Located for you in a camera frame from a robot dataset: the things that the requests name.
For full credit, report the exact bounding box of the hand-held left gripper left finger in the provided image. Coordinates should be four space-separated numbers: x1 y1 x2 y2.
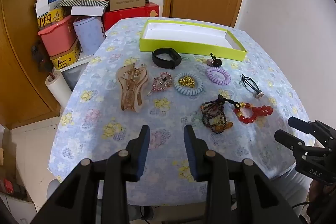
30 125 151 224

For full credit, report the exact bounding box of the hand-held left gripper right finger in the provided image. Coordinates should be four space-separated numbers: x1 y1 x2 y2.
183 124 302 224

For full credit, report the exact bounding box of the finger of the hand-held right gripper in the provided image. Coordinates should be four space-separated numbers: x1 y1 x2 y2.
274 130 308 154
288 116 319 136

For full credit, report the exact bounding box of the red bead bracelet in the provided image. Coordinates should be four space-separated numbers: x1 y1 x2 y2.
234 101 274 125

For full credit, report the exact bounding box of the dark brown bead bracelet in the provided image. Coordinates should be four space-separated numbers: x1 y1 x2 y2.
201 95 240 133

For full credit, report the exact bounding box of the light blue spiral hair tie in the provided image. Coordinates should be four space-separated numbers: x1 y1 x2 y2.
174 72 204 96

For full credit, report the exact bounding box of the black hair tie metal charm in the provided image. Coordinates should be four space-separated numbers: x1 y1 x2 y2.
240 74 264 100

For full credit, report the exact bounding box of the clear amber hair claw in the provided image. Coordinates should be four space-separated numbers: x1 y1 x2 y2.
117 63 149 112

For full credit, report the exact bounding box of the gold chain ornament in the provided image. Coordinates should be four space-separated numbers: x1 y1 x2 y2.
178 76 196 88

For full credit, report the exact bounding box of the pink rhinestone heart hair clip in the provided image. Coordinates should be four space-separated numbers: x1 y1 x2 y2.
147 72 173 96

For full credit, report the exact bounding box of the black hair tie pink bead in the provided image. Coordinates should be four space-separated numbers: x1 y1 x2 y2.
206 53 223 67

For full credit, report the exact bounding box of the black fitness band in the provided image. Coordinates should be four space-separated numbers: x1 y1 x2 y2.
152 48 182 70

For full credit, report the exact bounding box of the lime green shallow box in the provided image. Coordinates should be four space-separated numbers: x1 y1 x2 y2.
140 20 247 61

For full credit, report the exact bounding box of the floral light blue tablecloth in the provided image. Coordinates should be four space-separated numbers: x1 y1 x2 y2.
48 17 315 206

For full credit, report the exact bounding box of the translucent plastic drawer unit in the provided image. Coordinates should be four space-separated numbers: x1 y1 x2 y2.
60 55 92 90

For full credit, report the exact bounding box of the white paper roll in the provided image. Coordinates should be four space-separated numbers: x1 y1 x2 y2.
45 70 72 106

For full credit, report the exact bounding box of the yellow printed box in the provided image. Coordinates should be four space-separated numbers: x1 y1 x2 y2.
37 7 65 29
50 39 82 69

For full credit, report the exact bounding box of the lavender round container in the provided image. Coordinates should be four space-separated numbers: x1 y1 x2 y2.
73 17 105 55

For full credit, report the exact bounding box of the large red gift box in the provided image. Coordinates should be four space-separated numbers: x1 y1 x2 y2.
102 2 160 31

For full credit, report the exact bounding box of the dark brown bag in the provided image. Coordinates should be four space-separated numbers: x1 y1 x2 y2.
31 40 54 72

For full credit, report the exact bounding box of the pink plastic bin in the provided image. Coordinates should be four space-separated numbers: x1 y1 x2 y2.
37 15 78 56

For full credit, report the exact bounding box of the flat white box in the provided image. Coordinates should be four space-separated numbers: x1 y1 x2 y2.
71 6 105 17

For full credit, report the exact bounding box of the brown wooden wardrobe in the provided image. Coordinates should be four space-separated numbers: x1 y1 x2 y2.
0 0 62 128

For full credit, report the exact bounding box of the green striped box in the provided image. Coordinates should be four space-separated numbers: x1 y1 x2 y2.
62 0 109 7

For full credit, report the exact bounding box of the purple spiral hair tie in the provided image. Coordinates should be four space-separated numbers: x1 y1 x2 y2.
205 67 231 86

